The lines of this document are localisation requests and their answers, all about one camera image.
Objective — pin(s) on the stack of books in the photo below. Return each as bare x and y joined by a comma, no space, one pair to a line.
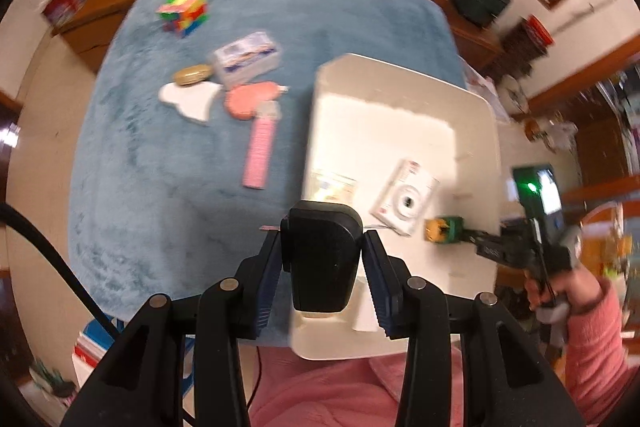
95,344

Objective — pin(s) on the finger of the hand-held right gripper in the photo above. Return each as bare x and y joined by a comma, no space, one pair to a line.
482,243

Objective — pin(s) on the person's right hand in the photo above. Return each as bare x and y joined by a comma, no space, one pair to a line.
580,292

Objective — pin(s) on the white plastic tray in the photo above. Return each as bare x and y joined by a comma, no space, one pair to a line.
380,137

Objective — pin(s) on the amber oil bottle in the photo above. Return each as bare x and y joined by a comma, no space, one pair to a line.
535,131

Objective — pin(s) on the white charger plug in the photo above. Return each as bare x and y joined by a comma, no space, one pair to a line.
365,312

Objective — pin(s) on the colourful puzzle cube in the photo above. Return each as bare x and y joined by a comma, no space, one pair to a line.
182,12

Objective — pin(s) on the white cloud-shaped block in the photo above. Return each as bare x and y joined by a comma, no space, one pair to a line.
187,102

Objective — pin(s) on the white toy camera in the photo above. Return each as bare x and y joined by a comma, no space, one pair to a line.
405,202

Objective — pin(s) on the white bucket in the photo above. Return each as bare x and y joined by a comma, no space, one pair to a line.
515,97

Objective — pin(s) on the small clear plastic bag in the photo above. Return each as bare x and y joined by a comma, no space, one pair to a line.
560,137

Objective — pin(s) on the clear plastic card box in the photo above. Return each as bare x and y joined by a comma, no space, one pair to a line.
332,189

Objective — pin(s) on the pink heart-shaped case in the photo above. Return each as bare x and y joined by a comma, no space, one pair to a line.
247,99

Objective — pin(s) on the pink fleece robe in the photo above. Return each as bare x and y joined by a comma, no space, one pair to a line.
325,392

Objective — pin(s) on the blue fleece blanket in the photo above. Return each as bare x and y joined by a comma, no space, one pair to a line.
150,207

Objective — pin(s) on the long pink comb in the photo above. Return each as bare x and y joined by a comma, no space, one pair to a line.
260,152

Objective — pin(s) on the black power adapter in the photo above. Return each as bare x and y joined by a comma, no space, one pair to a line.
320,257

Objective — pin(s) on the beige oval stone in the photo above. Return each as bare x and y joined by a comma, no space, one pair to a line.
192,75

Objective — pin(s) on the person's right forearm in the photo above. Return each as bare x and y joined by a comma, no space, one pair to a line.
595,357

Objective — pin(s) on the low wooden cabinet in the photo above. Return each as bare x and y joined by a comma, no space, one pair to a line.
100,22

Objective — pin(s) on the dark container with red lid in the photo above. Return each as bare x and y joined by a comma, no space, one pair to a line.
525,44

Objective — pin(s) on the glossy wooden table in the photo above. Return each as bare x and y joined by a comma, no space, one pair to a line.
610,237

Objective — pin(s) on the red packet box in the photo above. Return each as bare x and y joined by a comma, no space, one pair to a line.
62,2

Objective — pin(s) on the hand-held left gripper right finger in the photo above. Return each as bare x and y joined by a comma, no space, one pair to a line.
375,282

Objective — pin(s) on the white plastic bag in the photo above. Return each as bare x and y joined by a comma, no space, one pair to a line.
482,82

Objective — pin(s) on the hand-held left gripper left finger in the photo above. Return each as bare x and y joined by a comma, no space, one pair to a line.
267,277

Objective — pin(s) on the white tissue pack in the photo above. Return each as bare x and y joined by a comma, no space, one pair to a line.
245,57

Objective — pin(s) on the green bottle with gold cap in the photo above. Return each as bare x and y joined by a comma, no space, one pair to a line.
450,229

